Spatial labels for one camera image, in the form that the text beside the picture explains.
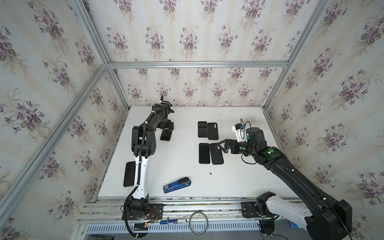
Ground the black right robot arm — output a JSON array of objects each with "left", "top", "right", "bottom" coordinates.
[{"left": 213, "top": 124, "right": 353, "bottom": 240}]

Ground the blue black stapler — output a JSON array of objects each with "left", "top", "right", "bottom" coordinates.
[{"left": 163, "top": 177, "right": 192, "bottom": 194}]

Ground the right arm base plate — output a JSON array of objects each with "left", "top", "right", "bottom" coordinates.
[{"left": 241, "top": 202, "right": 264, "bottom": 219}]

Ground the blue marker pen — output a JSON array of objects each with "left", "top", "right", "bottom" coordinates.
[{"left": 160, "top": 219, "right": 188, "bottom": 225}]

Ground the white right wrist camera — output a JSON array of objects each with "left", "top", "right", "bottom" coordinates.
[{"left": 232, "top": 123, "right": 247, "bottom": 142}]

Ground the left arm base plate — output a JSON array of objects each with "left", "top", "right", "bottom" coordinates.
[{"left": 120, "top": 204, "right": 164, "bottom": 221}]

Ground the black cable ring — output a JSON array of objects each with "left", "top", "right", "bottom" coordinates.
[{"left": 188, "top": 211, "right": 209, "bottom": 235}]

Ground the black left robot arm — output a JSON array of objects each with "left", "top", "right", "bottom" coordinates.
[{"left": 122, "top": 96, "right": 175, "bottom": 221}]

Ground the aluminium mounting rail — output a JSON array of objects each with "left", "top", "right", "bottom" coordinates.
[{"left": 77, "top": 197, "right": 257, "bottom": 224}]

